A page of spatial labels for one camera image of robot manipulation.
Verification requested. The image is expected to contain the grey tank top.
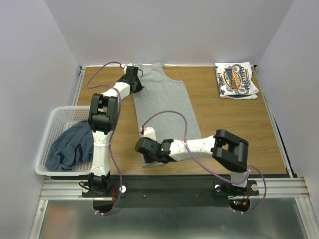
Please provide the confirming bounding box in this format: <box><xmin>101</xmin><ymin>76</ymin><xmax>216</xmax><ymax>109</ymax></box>
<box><xmin>132</xmin><ymin>61</ymin><xmax>202</xmax><ymax>169</ymax></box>

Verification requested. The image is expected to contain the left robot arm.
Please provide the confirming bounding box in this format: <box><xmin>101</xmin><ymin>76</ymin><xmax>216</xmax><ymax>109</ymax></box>
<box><xmin>84</xmin><ymin>64</ymin><xmax>143</xmax><ymax>197</ymax></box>

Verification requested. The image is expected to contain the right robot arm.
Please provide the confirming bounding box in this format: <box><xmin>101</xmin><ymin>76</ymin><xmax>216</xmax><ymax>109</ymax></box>
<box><xmin>135</xmin><ymin>127</ymin><xmax>249</xmax><ymax>194</ymax></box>

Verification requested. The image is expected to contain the blue tank top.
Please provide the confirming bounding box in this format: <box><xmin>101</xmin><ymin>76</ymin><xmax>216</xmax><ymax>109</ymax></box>
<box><xmin>45</xmin><ymin>120</ymin><xmax>93</xmax><ymax>172</ymax></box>

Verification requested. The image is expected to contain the folded white printed tank top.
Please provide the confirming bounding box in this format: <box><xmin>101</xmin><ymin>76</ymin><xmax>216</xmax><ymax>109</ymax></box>
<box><xmin>215</xmin><ymin>62</ymin><xmax>259</xmax><ymax>100</ymax></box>

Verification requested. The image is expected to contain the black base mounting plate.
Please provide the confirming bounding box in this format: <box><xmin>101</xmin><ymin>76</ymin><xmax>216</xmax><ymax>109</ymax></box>
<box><xmin>79</xmin><ymin>175</ymin><xmax>259</xmax><ymax>212</ymax></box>

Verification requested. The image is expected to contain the white plastic laundry basket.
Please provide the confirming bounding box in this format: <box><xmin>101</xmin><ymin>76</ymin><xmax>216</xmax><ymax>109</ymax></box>
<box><xmin>34</xmin><ymin>106</ymin><xmax>92</xmax><ymax>177</ymax></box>

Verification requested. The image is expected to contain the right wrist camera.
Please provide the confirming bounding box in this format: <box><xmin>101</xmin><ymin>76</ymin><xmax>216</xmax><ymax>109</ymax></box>
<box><xmin>141</xmin><ymin>127</ymin><xmax>157</xmax><ymax>141</ymax></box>

